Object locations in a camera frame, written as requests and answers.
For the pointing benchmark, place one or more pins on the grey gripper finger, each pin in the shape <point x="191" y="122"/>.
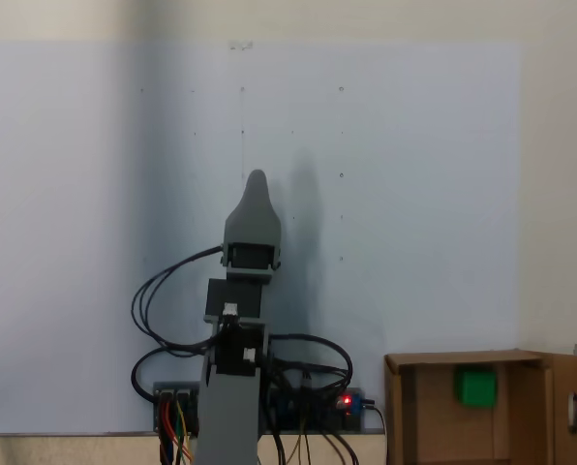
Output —
<point x="253" y="218"/>

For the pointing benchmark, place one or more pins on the green die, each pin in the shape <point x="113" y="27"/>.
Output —
<point x="475" y="387"/>

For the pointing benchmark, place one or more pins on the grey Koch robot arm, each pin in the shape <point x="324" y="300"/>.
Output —
<point x="225" y="416"/>

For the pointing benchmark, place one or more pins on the circuit board with red LED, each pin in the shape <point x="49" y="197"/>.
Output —
<point x="354" y="419"/>

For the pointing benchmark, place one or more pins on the open cardboard box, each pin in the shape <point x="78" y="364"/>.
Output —
<point x="429" y="426"/>

